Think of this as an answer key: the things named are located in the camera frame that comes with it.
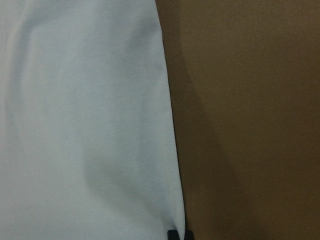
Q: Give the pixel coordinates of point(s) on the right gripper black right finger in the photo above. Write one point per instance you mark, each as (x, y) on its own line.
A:
(189, 235)

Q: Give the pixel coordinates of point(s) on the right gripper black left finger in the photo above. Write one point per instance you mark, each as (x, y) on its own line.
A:
(173, 235)

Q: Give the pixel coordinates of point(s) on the light blue t-shirt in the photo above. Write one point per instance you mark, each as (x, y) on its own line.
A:
(87, 143)

